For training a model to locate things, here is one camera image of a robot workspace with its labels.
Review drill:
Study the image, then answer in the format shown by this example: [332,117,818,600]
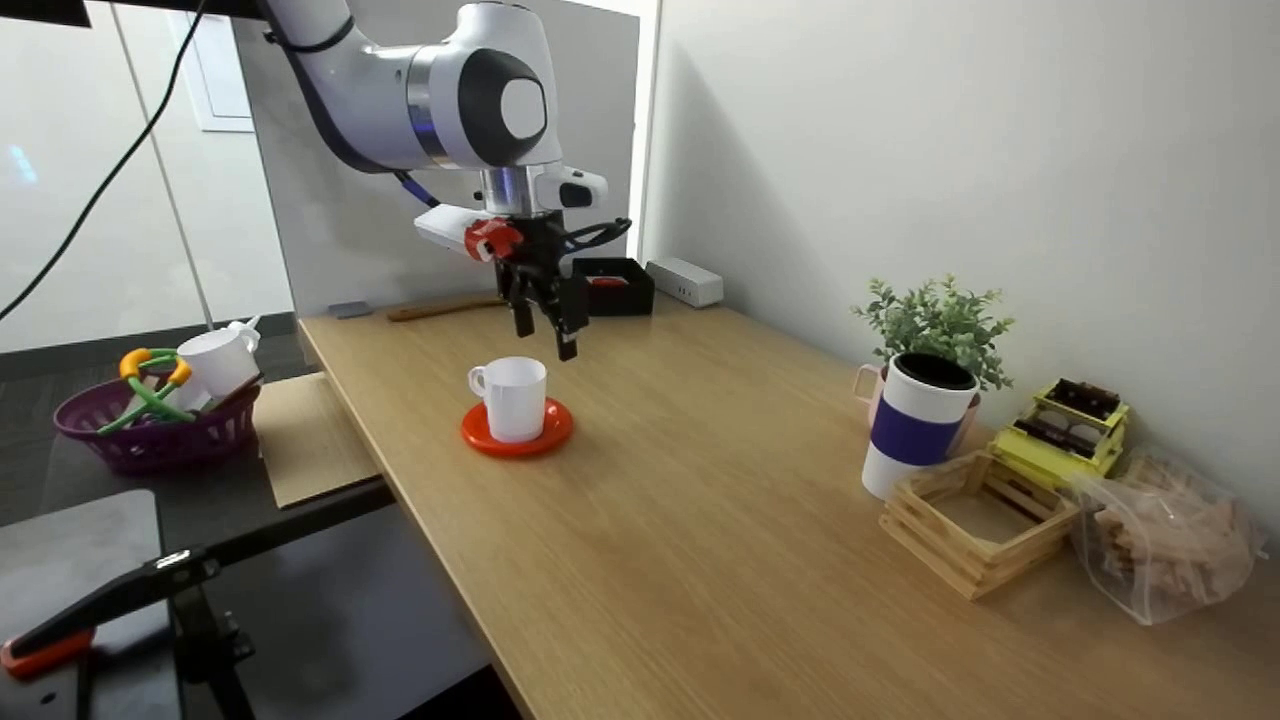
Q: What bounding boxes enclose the purple plastic basket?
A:
[49,375,270,478]

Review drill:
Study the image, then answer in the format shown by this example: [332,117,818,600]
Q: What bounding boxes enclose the black hanging cable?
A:
[0,0,213,325]

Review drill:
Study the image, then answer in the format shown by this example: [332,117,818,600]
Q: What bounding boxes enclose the yellow box with compartments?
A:
[990,375,1137,483]

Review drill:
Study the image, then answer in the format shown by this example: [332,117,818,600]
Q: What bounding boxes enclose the black side table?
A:
[0,312,403,536]

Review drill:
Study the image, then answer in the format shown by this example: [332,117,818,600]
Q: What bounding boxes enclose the white ceramic mug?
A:
[466,353,552,447]

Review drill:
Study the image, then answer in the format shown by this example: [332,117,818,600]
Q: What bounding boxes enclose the red round saucer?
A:
[455,394,579,465]

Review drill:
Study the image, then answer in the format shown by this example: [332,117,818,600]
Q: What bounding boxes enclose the green plant in pink pot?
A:
[851,270,1016,432]

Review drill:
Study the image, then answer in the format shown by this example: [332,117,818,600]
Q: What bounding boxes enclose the clear bag of snacks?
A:
[1073,456,1272,630]

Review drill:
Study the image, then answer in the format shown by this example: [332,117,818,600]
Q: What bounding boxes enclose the thin wooden stick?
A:
[383,292,516,326]

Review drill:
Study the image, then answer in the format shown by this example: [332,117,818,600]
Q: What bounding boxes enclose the brown cardboard sheet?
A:
[247,368,393,512]

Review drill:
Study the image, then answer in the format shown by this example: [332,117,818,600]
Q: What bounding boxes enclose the green yellow plastic toy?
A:
[95,342,198,434]

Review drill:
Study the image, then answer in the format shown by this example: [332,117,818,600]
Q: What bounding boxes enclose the white cup in basket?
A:
[172,317,270,414]

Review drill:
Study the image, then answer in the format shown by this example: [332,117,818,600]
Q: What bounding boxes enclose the black stand with orange grip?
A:
[0,476,400,720]

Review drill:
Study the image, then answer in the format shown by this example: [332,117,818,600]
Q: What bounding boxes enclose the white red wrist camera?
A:
[413,199,528,263]

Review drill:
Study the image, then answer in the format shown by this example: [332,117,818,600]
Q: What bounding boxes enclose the white tumbler with blue band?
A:
[857,347,986,505]

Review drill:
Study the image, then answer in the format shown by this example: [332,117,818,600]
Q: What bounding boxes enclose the white wall notice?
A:
[186,14,256,134]

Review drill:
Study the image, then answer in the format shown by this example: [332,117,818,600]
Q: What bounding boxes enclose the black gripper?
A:
[491,203,591,362]

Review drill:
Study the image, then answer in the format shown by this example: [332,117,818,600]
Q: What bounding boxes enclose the grey flat panel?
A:
[0,489,172,648]

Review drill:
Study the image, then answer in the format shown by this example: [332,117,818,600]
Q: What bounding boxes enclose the black square tray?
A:
[572,256,662,318]

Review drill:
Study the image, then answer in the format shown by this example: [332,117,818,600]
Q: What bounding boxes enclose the wooden slat crate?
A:
[875,447,1106,603]

